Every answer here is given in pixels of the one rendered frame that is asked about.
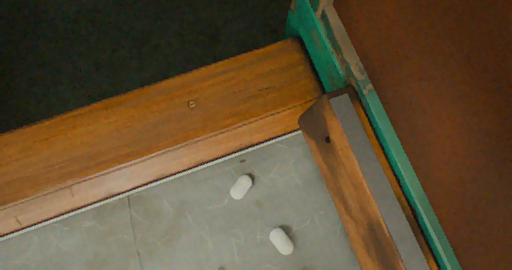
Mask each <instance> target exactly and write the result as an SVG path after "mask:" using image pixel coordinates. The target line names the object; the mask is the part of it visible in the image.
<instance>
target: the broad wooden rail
mask: <svg viewBox="0 0 512 270"><path fill-rule="evenodd" d="M324 94H325V92H324V89H323V87H322V85H321V83H320V80H319V78H318V77H317V73H316V71H315V70H314V68H313V64H312V63H311V61H310V58H309V56H308V54H307V51H306V50H305V48H304V46H303V43H302V41H301V40H300V37H292V38H289V39H287V40H282V41H279V42H277V43H272V44H270V45H268V46H265V47H261V48H258V49H256V50H251V51H249V52H247V53H244V54H240V55H237V56H235V57H230V58H228V59H226V60H223V61H219V62H216V63H214V64H209V65H207V66H205V67H202V68H198V69H195V70H193V71H188V72H185V73H183V74H181V75H176V76H174V77H171V78H167V79H164V80H162V81H160V82H155V83H153V84H150V85H146V86H143V87H141V88H139V89H134V90H132V91H129V92H125V93H122V94H120V95H118V96H113V97H111V98H108V99H104V100H101V101H99V102H97V103H92V104H90V105H88V106H82V107H80V108H77V109H75V110H70V111H68V112H66V113H61V114H59V115H56V116H54V117H49V118H47V119H45V120H40V121H38V122H36V123H33V124H29V125H26V126H24V127H19V128H17V129H15V130H10V131H8V132H5V133H3V134H0V238H3V237H5V236H8V235H10V234H14V233H16V232H19V231H22V230H25V229H27V228H32V227H33V226H36V225H38V224H42V223H44V222H46V221H50V220H53V219H55V218H57V217H61V216H63V215H66V214H70V213H72V212H74V211H77V210H81V209H83V208H85V207H89V206H91V205H94V204H96V203H100V202H102V201H105V200H108V199H111V198H113V197H118V196H119V195H122V194H124V193H128V192H130V191H133V190H137V189H139V188H141V187H143V186H147V185H150V184H152V183H157V182H158V181H160V180H163V179H167V178H169V177H171V176H176V175H178V174H180V173H182V172H186V171H188V170H191V169H195V168H197V167H199V166H202V165H206V164H208V163H210V162H215V161H216V160H219V159H221V158H225V157H227V156H230V155H233V154H236V153H238V152H240V151H244V150H247V149H249V148H253V147H255V146H258V145H260V144H264V143H266V142H268V141H272V140H275V139H277V138H279V137H283V136H286V135H288V134H292V133H294V132H296V131H299V130H300V126H299V124H298V123H297V121H298V120H299V117H300V115H301V114H302V113H303V112H305V111H306V110H307V109H308V108H309V107H310V106H312V105H313V103H315V102H317V100H318V99H320V97H321V96H324Z"/></svg>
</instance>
